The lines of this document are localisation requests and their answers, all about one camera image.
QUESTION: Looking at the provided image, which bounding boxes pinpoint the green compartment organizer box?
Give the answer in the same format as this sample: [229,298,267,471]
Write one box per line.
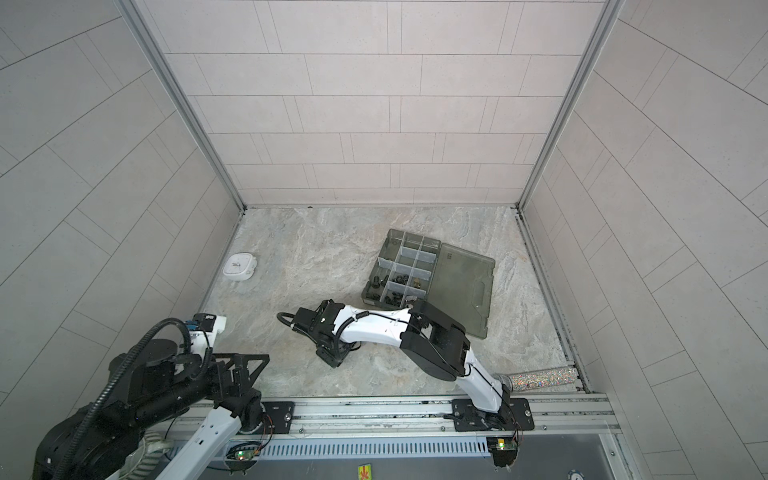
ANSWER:
[361,229,496,339]

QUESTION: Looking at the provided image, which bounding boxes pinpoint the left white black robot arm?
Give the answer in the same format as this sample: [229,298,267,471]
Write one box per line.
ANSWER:
[32,318,270,479]

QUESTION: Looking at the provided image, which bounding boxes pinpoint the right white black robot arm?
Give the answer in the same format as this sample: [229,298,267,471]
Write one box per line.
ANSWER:
[276,300,535,435]

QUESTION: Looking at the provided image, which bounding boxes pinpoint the left controller board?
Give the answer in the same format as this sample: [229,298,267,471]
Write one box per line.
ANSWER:
[224,441,262,474]

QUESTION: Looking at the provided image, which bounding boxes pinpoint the controller board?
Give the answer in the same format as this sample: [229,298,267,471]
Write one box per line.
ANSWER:
[486,437,520,469]
[224,441,262,474]

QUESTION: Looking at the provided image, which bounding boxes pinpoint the white round container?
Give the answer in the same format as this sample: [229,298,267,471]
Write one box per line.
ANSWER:
[222,252,258,281]

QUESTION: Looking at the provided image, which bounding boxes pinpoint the sprinkle-filled clear bottle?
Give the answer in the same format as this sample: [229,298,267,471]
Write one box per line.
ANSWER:
[496,367,579,392]

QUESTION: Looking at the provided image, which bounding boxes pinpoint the right controller board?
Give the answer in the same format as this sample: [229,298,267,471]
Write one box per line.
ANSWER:
[486,437,520,469]

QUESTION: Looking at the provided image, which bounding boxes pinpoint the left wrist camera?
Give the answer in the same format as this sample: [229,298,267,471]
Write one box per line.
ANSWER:
[185,312,227,335]

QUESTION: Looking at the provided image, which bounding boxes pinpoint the aluminium mounting rail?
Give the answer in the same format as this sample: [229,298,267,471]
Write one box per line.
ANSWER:
[161,392,622,436]

